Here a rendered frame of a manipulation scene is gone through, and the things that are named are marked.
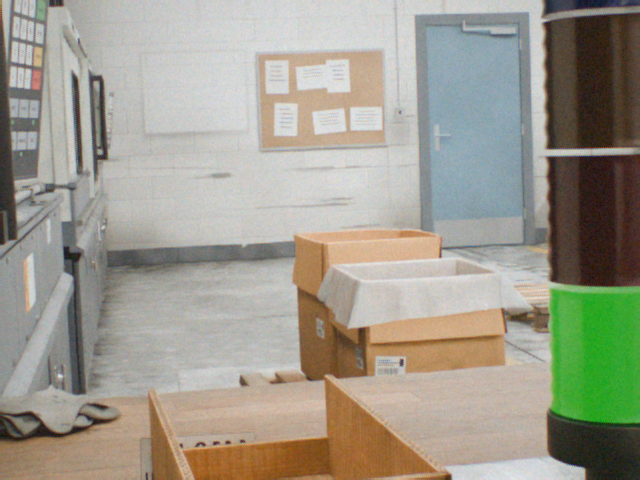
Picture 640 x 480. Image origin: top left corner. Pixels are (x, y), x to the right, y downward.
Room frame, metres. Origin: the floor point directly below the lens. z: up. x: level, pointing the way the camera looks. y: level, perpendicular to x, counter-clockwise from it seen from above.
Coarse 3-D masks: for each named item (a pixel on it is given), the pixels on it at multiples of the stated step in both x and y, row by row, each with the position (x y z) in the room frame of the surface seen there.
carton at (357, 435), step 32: (160, 416) 0.69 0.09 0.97; (352, 416) 0.72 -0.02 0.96; (160, 448) 0.69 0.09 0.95; (192, 448) 0.77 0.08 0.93; (224, 448) 0.78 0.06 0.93; (256, 448) 0.78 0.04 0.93; (288, 448) 0.78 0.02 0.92; (320, 448) 0.79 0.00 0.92; (352, 448) 0.72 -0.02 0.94; (384, 448) 0.65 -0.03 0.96; (416, 448) 0.60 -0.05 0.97
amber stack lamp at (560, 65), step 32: (544, 32) 0.33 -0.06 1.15; (576, 32) 0.31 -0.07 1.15; (608, 32) 0.31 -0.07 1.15; (544, 64) 0.32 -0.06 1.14; (576, 64) 0.31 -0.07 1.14; (608, 64) 0.31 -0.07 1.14; (544, 96) 0.33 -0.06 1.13; (576, 96) 0.31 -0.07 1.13; (608, 96) 0.31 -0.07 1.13; (544, 128) 0.33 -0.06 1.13; (576, 128) 0.31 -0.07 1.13; (608, 128) 0.31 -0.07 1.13
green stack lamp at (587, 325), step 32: (576, 288) 0.32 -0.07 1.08; (608, 288) 0.32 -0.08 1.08; (576, 320) 0.31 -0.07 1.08; (608, 320) 0.31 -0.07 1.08; (576, 352) 0.31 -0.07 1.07; (608, 352) 0.31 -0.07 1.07; (576, 384) 0.31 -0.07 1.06; (608, 384) 0.31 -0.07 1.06; (576, 416) 0.31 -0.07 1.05; (608, 416) 0.31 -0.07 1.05
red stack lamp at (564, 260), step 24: (552, 168) 0.32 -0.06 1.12; (576, 168) 0.31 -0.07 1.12; (600, 168) 0.31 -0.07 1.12; (624, 168) 0.31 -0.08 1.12; (552, 192) 0.32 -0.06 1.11; (576, 192) 0.31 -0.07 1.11; (600, 192) 0.31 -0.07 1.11; (624, 192) 0.31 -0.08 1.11; (552, 216) 0.32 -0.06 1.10; (576, 216) 0.31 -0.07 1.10; (600, 216) 0.31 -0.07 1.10; (624, 216) 0.31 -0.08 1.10; (552, 240) 0.32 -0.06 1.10; (576, 240) 0.31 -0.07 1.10; (600, 240) 0.31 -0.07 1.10; (624, 240) 0.31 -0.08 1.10; (552, 264) 0.32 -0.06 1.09; (576, 264) 0.31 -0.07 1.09; (600, 264) 0.31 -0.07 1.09; (624, 264) 0.31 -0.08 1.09
